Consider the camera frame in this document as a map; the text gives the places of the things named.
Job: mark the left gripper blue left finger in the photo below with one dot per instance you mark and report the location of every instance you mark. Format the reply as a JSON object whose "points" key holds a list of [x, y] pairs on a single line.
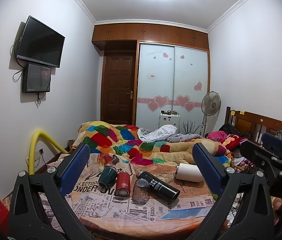
{"points": [[71, 168]]}

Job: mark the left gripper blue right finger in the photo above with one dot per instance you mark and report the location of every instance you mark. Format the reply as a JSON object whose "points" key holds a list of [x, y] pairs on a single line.
{"points": [[211, 169]]}

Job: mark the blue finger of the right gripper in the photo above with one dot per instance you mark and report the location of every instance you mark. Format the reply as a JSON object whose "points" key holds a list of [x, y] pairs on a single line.
{"points": [[269, 141], [249, 152]]}

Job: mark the black thermos bottle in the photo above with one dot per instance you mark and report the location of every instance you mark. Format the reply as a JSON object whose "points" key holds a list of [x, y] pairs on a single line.
{"points": [[159, 187]]}

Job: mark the dark green cup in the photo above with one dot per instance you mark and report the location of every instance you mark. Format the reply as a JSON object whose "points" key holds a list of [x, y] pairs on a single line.
{"points": [[108, 177]]}

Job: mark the red thermos cup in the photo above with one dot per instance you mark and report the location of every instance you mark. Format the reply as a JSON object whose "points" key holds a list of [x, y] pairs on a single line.
{"points": [[123, 184]]}

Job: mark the clear plastic cup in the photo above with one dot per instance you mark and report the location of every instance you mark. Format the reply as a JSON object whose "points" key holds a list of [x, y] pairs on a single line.
{"points": [[140, 193]]}

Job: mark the person's left hand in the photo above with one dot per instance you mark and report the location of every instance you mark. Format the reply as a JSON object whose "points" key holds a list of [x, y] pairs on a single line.
{"points": [[277, 203]]}

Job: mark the wooden bed headboard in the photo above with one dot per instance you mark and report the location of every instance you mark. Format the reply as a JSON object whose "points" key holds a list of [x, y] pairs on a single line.
{"points": [[252, 124]]}

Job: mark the white cylindrical bottle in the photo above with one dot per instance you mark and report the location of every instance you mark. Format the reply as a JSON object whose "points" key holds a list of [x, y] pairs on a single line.
{"points": [[188, 172]]}

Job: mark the red plush toy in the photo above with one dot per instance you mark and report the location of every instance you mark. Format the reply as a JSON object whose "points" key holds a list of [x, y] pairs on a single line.
{"points": [[233, 141]]}

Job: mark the black bag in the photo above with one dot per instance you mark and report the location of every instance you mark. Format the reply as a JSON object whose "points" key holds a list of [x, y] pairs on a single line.
{"points": [[229, 129]]}

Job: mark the glass ashtray dish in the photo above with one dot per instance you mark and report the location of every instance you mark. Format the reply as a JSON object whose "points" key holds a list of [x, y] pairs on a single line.
{"points": [[165, 177]]}

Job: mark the dried twig plant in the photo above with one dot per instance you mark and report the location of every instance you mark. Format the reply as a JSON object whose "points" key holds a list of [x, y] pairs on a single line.
{"points": [[190, 127]]}

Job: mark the newspaper print tablecloth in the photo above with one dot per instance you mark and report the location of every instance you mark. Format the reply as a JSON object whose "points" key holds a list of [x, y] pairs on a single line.
{"points": [[87, 194]]}

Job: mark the colourful patchwork quilt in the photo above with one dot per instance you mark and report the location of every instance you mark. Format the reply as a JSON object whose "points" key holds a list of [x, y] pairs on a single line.
{"points": [[122, 141]]}

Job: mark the white grey crumpled cloth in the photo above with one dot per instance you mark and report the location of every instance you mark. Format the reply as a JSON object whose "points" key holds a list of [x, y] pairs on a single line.
{"points": [[165, 133]]}

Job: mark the standing electric fan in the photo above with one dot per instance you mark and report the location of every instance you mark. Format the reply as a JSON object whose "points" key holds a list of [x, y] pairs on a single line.
{"points": [[211, 103]]}

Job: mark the small white cabinet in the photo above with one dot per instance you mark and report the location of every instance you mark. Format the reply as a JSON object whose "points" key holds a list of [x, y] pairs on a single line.
{"points": [[169, 118]]}

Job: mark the red box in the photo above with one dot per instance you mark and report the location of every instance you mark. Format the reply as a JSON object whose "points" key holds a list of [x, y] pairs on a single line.
{"points": [[4, 219]]}

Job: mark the frosted glass sliding wardrobe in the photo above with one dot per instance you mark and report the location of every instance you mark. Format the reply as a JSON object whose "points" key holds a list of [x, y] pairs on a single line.
{"points": [[171, 78]]}

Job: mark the brown wooden door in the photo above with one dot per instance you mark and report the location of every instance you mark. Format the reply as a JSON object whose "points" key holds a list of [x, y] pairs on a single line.
{"points": [[117, 87]]}

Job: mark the brown overhead wooden cabinets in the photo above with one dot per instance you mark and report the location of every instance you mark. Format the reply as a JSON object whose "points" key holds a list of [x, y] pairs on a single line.
{"points": [[105, 34]]}

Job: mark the yellow padded rail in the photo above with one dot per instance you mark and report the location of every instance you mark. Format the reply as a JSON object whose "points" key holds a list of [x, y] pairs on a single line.
{"points": [[42, 147]]}

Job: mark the wall mounted black television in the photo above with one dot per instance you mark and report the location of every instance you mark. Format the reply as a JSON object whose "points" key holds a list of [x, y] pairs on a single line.
{"points": [[40, 44]]}

